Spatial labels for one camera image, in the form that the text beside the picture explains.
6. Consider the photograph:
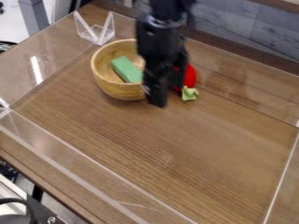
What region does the green rectangular stick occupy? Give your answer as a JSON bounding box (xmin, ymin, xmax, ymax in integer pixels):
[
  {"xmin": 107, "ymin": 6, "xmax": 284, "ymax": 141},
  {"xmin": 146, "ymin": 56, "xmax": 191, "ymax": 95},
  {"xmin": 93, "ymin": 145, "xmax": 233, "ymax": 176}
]
[{"xmin": 111, "ymin": 56, "xmax": 143, "ymax": 83}]

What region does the black table leg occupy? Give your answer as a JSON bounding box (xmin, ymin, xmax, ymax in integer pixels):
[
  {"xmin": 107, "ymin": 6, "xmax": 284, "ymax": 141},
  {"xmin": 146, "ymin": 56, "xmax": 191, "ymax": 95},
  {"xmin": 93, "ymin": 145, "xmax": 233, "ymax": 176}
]
[{"xmin": 33, "ymin": 185, "xmax": 43, "ymax": 202}]

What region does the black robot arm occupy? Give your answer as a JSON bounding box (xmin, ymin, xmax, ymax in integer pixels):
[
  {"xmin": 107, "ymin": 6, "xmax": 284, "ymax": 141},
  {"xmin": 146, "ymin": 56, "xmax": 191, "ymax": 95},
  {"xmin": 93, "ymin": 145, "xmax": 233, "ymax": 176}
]
[{"xmin": 135, "ymin": 0, "xmax": 197, "ymax": 108}]

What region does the clear acrylic corner bracket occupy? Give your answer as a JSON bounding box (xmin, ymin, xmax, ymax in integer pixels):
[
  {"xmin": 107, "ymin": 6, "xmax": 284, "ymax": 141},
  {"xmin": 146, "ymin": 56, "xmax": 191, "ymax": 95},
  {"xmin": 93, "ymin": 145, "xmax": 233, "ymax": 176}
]
[{"xmin": 74, "ymin": 11, "xmax": 117, "ymax": 46}]

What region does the black cable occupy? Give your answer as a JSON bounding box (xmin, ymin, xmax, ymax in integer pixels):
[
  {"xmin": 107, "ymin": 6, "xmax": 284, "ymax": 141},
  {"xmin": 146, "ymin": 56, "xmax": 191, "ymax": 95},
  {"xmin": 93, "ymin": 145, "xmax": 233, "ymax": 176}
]
[{"xmin": 0, "ymin": 198, "xmax": 41, "ymax": 224}]

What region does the red plush strawberry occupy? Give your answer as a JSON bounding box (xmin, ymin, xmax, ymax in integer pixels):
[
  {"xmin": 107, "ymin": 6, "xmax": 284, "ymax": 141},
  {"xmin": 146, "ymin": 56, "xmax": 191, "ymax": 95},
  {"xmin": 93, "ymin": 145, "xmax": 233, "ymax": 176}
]
[{"xmin": 171, "ymin": 64, "xmax": 199, "ymax": 102}]

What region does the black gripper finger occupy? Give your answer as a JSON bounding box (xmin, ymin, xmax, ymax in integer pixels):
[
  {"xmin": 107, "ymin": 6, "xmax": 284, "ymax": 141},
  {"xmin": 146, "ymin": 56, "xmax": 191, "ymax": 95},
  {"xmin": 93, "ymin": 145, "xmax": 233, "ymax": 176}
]
[
  {"xmin": 143, "ymin": 67, "xmax": 170, "ymax": 108},
  {"xmin": 170, "ymin": 52, "xmax": 190, "ymax": 91}
]

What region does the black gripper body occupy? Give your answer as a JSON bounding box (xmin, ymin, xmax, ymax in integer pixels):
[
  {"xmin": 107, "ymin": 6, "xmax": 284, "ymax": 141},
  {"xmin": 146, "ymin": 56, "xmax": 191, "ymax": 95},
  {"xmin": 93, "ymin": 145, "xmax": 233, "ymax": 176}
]
[{"xmin": 135, "ymin": 12, "xmax": 189, "ymax": 74}]

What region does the clear acrylic tray wall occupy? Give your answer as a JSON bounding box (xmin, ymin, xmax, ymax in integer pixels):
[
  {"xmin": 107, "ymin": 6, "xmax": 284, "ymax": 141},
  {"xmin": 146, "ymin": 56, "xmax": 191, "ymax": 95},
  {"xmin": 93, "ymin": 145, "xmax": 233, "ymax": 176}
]
[{"xmin": 0, "ymin": 16, "xmax": 299, "ymax": 224}]

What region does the brown wooden bowl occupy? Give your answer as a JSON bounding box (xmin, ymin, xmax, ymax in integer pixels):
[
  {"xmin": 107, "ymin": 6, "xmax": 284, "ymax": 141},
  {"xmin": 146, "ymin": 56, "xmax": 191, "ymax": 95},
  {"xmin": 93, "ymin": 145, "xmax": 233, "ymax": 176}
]
[{"xmin": 90, "ymin": 38, "xmax": 170, "ymax": 102}]

